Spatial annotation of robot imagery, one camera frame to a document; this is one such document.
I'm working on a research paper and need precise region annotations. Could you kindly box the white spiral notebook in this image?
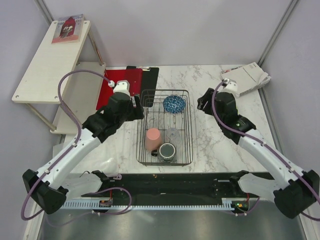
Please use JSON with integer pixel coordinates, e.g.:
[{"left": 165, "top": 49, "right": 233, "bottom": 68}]
[{"left": 220, "top": 62, "right": 271, "bottom": 98}]

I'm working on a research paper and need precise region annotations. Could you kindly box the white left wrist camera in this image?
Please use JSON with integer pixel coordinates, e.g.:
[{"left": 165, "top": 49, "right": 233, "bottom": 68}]
[{"left": 108, "top": 80, "right": 130, "bottom": 96}]

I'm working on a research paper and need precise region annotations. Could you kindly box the pink plastic cup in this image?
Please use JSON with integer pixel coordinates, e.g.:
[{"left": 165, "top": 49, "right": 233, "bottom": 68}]
[{"left": 145, "top": 128, "right": 162, "bottom": 152}]

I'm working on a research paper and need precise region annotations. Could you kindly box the blue patterned ceramic bowl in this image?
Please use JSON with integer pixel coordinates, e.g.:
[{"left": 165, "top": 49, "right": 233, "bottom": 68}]
[{"left": 163, "top": 95, "right": 186, "bottom": 114}]

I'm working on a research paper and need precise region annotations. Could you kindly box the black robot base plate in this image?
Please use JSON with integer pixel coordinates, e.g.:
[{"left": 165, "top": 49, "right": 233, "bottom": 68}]
[{"left": 88, "top": 173, "right": 248, "bottom": 207}]

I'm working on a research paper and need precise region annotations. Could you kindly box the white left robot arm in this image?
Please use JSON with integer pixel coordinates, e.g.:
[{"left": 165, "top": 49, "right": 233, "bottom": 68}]
[{"left": 22, "top": 92, "right": 144, "bottom": 215}]

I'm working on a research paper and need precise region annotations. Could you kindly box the black clipboard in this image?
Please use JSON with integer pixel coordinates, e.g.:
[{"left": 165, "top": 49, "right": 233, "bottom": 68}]
[{"left": 126, "top": 65, "right": 159, "bottom": 108}]

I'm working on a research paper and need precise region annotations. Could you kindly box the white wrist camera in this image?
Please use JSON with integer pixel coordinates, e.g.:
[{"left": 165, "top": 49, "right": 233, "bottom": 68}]
[
  {"left": 221, "top": 78, "right": 238, "bottom": 96},
  {"left": 108, "top": 80, "right": 130, "bottom": 96}
]

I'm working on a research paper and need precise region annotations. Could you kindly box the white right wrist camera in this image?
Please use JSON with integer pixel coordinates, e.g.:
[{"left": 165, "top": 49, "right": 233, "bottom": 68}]
[{"left": 221, "top": 78, "right": 238, "bottom": 96}]

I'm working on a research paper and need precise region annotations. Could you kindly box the light blue cable duct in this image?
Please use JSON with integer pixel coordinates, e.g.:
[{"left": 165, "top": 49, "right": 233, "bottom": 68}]
[{"left": 62, "top": 197, "right": 238, "bottom": 211}]

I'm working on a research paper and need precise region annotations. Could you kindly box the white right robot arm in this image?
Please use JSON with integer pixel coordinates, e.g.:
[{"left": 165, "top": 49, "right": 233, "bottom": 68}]
[{"left": 197, "top": 88, "right": 320, "bottom": 219}]

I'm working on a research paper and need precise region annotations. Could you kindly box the dark green ceramic mug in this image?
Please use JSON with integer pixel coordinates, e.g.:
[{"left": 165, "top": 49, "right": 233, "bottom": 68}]
[{"left": 151, "top": 142, "right": 177, "bottom": 163}]

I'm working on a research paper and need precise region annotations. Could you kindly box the clear glass tumbler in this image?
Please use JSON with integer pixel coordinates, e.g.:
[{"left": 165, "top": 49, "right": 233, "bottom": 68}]
[{"left": 165, "top": 127, "right": 181, "bottom": 146}]

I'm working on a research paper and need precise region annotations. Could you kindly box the red transparent plastic folder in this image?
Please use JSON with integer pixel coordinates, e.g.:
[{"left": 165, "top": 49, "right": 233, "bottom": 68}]
[{"left": 96, "top": 69, "right": 144, "bottom": 111}]

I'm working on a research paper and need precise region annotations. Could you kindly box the black wire dish rack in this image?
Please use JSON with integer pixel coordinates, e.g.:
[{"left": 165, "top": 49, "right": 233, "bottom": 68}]
[{"left": 136, "top": 89, "right": 193, "bottom": 167}]

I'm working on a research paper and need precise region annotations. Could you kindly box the red illustrated book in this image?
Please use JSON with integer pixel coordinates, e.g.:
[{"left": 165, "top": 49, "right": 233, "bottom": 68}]
[{"left": 51, "top": 14, "right": 85, "bottom": 44}]

